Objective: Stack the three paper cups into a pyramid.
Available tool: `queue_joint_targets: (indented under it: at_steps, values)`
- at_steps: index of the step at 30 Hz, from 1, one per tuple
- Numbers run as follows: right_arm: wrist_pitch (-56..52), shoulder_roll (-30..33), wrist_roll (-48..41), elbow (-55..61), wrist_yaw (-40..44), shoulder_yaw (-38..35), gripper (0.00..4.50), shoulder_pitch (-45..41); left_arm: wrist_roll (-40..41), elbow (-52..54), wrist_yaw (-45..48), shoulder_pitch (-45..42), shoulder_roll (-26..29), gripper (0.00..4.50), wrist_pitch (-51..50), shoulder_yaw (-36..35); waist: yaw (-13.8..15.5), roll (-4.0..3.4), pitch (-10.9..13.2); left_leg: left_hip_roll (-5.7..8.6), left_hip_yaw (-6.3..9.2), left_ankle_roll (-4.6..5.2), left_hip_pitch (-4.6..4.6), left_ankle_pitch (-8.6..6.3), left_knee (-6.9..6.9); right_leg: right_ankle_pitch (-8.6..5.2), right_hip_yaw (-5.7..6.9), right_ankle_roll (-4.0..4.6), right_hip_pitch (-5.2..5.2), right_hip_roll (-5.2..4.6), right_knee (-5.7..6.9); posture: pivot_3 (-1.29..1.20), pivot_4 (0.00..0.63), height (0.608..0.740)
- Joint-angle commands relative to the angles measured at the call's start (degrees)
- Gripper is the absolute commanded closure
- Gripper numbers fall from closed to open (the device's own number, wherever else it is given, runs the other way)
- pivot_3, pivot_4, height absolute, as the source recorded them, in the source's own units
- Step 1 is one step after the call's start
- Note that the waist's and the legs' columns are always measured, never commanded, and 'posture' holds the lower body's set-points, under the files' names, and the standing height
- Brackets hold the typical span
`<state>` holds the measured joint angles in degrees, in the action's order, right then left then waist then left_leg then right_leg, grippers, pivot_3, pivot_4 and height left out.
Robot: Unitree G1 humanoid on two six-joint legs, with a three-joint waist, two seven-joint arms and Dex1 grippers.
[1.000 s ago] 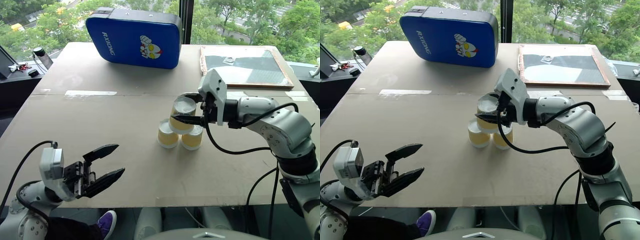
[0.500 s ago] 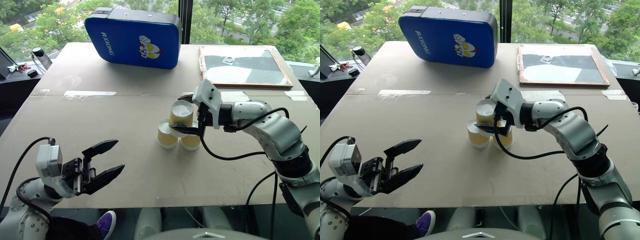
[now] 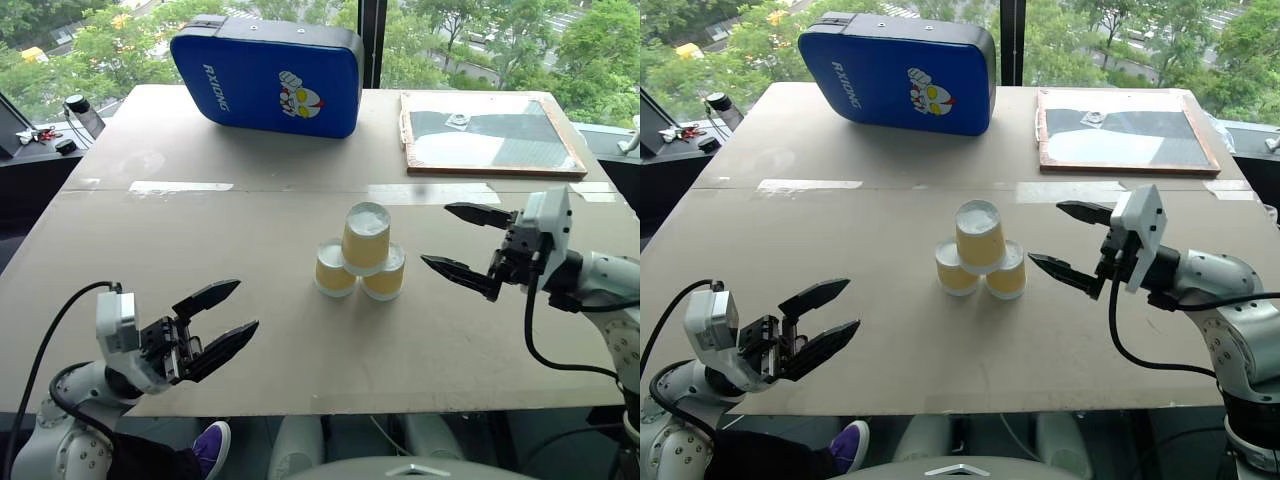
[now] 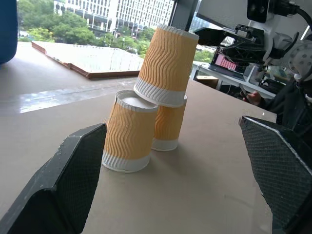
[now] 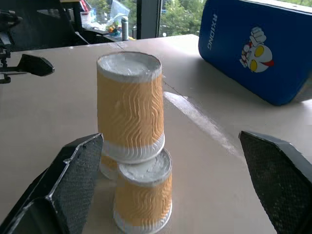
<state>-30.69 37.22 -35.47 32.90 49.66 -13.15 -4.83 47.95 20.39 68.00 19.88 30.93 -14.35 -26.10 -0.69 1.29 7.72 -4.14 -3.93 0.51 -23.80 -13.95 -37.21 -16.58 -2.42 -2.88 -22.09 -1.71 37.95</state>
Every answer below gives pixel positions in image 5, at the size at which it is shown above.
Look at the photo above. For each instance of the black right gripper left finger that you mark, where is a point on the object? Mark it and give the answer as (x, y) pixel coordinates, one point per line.
(61, 185)

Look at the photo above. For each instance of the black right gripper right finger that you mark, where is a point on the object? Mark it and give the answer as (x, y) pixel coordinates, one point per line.
(280, 180)

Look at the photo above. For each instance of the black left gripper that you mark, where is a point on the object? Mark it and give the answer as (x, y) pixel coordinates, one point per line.
(4, 44)

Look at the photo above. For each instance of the orange ribbed paper cup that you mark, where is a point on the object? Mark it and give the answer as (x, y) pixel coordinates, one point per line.
(107, 164)
(143, 195)
(130, 107)

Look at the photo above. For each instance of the black office chair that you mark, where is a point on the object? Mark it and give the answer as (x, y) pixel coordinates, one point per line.
(44, 24)

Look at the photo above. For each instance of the colourful toy pile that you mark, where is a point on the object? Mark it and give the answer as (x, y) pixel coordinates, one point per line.
(114, 29)

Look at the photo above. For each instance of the clear plastic bag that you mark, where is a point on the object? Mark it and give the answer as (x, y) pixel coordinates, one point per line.
(119, 9)

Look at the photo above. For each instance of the grey metal water bottle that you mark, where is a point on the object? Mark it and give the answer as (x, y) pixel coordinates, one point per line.
(124, 28)

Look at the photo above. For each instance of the blue cartoon print box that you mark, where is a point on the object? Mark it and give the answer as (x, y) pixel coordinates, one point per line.
(234, 36)

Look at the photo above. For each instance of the dark window frame post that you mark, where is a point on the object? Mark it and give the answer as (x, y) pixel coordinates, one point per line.
(147, 18)

